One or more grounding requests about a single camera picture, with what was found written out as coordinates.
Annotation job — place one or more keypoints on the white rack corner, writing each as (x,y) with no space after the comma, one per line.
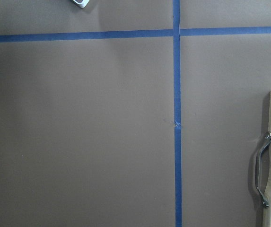
(80,3)

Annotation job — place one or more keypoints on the metal cutting board handle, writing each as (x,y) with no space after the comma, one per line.
(258,168)

